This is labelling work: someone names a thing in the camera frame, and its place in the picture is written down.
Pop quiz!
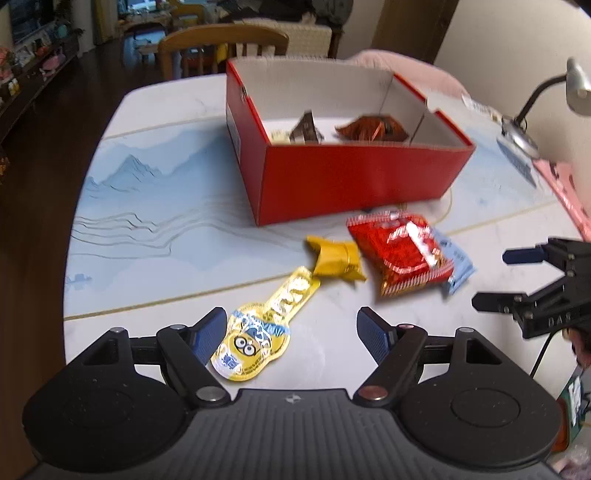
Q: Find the green and white package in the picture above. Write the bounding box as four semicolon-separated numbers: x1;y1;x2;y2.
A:
556;364;591;455

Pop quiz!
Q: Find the light blue snack packet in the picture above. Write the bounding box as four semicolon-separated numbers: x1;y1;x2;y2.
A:
431;226;476;296

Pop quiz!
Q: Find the wooden chair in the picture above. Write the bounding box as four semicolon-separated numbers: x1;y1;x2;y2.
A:
158;24;289;79

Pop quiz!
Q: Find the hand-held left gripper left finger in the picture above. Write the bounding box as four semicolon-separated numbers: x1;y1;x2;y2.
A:
83;307;232;409

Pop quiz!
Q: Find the small yellow snack packet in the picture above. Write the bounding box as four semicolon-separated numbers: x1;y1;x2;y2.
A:
305;235;368;282

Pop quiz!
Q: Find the dark red foil snack packet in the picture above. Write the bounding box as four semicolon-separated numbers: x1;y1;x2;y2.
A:
335;114;411;144

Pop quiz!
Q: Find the brown chocolate candy packet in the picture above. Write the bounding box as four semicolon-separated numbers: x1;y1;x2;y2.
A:
288;110;326;144

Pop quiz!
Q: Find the pink cushion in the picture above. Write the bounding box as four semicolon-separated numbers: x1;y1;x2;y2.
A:
346;48;472;100

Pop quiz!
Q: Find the red cardboard box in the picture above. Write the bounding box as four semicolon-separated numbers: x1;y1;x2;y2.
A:
225;58;476;227

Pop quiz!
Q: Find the silver gooseneck desk lamp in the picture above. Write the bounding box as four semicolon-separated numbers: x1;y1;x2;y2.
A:
496;58;591;160

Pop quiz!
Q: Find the white woven chair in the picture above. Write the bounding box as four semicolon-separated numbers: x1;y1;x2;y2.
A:
235;21;333;58

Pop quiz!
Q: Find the pink flat packet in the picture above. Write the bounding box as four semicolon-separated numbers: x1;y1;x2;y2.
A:
533;159;591;241

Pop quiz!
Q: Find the red checkered snack packet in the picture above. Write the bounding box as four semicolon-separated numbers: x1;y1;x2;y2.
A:
346;210;455;298

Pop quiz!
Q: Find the black cable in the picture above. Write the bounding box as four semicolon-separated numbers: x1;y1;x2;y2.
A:
529;330;555;379

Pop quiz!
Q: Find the dark shelf unit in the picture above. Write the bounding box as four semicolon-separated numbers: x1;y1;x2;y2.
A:
0;0;84;139

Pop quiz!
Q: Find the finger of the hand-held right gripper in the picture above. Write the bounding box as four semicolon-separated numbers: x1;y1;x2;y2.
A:
503;237;591;278
472;276;575;315

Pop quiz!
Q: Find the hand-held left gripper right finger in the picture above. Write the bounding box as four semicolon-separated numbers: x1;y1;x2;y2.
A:
353;307;502;408

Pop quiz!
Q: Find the white printed paper label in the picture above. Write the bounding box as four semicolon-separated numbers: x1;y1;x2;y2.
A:
462;95;502;123

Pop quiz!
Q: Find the yellow guitar-shaped jelly packet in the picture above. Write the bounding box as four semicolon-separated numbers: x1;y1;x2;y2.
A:
210;266;321;381

